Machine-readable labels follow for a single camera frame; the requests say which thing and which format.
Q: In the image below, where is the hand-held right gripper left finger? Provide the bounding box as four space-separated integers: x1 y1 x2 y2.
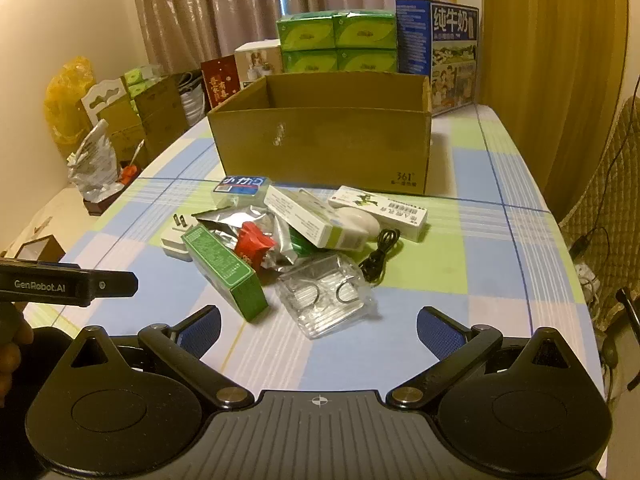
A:
67 305 256 412

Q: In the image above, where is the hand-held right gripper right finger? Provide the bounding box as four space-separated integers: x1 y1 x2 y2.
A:
386 306 573 411

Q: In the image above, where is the green printed box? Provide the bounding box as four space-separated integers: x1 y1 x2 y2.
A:
181 225 268 321

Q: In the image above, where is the white power adapter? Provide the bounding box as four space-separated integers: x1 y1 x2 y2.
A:
161 214 197 262

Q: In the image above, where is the red small packet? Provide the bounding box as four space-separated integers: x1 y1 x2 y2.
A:
235 222 277 268

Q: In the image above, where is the silver foil pouch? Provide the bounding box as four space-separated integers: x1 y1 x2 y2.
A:
192 206 301 271

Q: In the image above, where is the clear plastic blister tray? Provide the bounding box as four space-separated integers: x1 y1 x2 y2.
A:
276 252 376 340

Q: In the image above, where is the white plant-print medicine box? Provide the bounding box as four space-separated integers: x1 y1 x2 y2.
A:
329 186 429 241

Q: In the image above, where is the white oval case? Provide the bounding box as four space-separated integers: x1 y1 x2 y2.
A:
332 208 382 251

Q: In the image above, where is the clear blue-label floss box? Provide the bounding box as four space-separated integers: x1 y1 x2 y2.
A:
213 176 273 206

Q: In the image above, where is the white green-striped medicine box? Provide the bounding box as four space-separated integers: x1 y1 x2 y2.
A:
264 185 346 249

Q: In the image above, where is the checkered cloth desktop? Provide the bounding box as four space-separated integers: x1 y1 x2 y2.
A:
22 101 603 411

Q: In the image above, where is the person's left hand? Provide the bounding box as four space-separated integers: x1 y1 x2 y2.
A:
0 316 35 408

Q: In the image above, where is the dark brown tray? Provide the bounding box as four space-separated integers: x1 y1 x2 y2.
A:
82 180 126 216

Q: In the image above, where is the crumpled silver bag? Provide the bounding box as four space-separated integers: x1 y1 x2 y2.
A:
67 120 126 198

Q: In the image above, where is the white power strip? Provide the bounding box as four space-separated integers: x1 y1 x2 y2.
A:
575 260 601 306

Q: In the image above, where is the small open cardboard box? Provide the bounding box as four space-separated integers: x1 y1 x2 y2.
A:
100 95 146 171

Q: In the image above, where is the yellow plastic bag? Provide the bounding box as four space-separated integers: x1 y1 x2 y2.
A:
44 57 96 148

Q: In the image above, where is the white chair back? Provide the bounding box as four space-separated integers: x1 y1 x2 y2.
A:
80 79 132 126

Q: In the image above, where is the tall cardboard box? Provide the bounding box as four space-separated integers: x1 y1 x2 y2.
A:
135 77 188 148

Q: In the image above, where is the quilted beige chair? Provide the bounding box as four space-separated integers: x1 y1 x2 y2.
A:
557 97 640 331

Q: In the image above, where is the red gift box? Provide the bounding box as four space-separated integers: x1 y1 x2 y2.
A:
201 55 242 111

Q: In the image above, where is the white appliance box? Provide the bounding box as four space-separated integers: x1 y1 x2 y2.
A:
234 40 283 96

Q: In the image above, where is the large green tissue pack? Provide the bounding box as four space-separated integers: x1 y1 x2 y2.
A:
276 14 338 53
280 49 341 75
337 46 400 73
334 10 398 51

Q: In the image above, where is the blue milk carton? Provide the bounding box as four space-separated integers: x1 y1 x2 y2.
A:
396 0 482 118

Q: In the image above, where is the golden curtain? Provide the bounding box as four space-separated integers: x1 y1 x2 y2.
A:
480 0 628 211

